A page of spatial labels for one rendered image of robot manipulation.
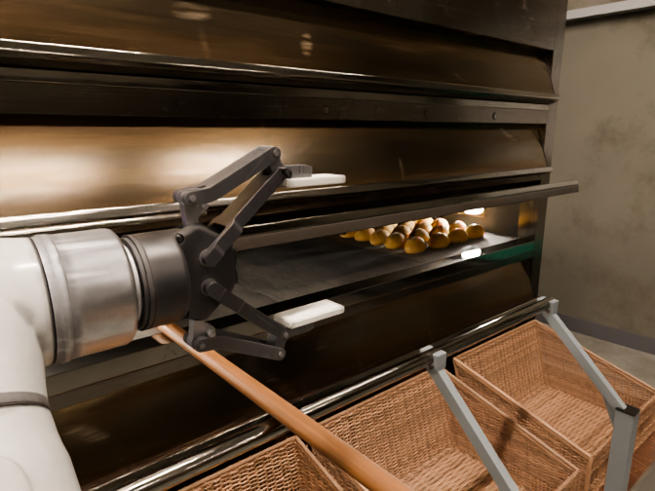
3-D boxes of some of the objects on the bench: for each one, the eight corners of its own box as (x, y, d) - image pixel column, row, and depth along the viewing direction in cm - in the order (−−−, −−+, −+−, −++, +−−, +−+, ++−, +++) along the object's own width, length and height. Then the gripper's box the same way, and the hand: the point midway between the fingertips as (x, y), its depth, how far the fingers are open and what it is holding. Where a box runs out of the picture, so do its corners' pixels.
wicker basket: (304, 515, 133) (303, 426, 127) (434, 435, 169) (439, 361, 162) (452, 660, 97) (461, 544, 91) (579, 518, 132) (591, 428, 126)
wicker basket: (444, 428, 173) (448, 356, 166) (527, 378, 207) (533, 317, 201) (587, 508, 136) (599, 419, 130) (658, 431, 171) (671, 358, 165)
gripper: (92, 117, 37) (312, 121, 51) (123, 410, 43) (314, 343, 56) (125, 114, 32) (363, 119, 45) (156, 451, 37) (359, 366, 51)
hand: (327, 245), depth 50 cm, fingers open, 13 cm apart
